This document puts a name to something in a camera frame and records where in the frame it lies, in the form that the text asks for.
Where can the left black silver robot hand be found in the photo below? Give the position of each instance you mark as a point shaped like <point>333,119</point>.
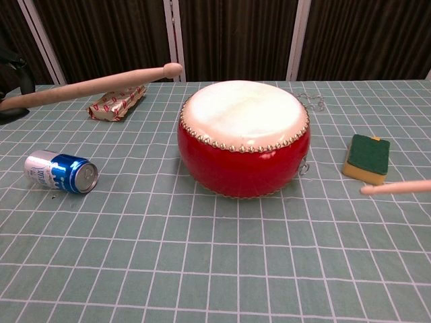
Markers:
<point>17,74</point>

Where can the wooden drumstick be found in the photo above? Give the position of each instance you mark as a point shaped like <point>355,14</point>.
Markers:
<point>101,82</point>
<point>397,187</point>

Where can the green checked tablecloth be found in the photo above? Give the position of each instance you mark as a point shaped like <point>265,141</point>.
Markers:
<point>202,252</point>

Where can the white partition post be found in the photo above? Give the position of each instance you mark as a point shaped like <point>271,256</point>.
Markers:
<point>299,37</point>
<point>43,43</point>
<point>174,33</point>

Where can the green yellow sponge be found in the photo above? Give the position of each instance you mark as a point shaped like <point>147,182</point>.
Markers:
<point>368,153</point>

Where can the gold red snack wrapper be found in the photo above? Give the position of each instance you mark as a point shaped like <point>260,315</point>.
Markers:
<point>116,102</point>

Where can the blue white drink can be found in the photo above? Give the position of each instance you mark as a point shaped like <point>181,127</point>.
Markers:
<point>64,173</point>

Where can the red drum white skin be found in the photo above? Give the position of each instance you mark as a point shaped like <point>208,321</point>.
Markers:
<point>242,161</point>

